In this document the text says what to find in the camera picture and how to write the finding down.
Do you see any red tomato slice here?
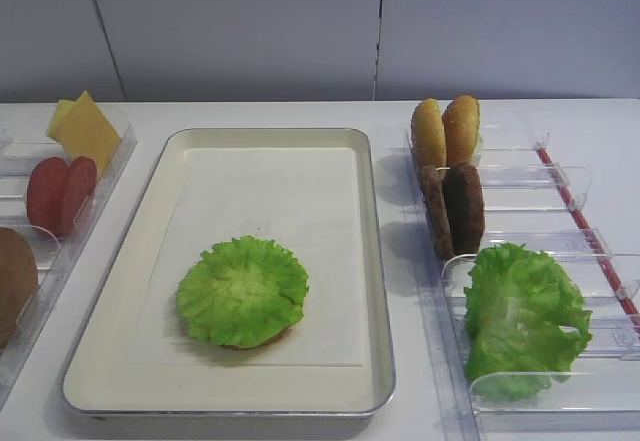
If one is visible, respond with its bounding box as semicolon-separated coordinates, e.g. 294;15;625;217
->
56;156;98;236
26;157;68;236

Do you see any left brown meat patty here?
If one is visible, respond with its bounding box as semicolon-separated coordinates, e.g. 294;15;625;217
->
420;165;454;261

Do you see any brown meat patty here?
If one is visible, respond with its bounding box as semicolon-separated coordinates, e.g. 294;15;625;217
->
420;165;454;261
442;163;485;255

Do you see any green lettuce leaf on tray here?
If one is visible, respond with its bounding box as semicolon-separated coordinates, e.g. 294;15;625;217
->
176;235;309;350

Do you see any bun bottom under lettuce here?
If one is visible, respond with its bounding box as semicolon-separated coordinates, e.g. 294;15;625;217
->
221;328;291;351

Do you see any right brown meat patty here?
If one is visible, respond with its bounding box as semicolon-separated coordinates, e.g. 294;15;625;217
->
442;163;485;255

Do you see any right golden bread slice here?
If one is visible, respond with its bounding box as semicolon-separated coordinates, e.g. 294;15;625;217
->
442;95;480;166

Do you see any green lettuce leaf in rack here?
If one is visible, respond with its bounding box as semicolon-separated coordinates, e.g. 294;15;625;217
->
464;243;592;402

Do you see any front yellow cheese slice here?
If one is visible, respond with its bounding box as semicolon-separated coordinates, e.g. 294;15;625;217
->
56;91;121;176

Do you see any yellow cheese slice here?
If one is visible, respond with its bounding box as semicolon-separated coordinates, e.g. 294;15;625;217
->
46;99;75;140
56;91;121;176

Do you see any rear yellow cheese slice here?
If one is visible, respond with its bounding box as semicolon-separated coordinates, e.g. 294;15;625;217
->
46;99;75;140

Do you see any white parchment paper sheet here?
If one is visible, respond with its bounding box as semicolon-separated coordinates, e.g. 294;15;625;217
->
128;148;367;366

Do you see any clear acrylic right rack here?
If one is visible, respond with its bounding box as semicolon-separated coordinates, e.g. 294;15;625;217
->
402;109;639;440

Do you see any clear acrylic rack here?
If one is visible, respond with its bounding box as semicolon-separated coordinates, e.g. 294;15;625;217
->
402;109;639;440
1;103;137;389

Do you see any cream metal baking tray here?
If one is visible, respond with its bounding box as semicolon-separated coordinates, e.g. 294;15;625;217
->
63;128;395;417

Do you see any clear acrylic left rack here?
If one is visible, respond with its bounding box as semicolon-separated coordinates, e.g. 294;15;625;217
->
1;103;137;389

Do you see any brown bun top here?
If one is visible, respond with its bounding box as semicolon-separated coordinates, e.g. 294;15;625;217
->
1;227;38;348

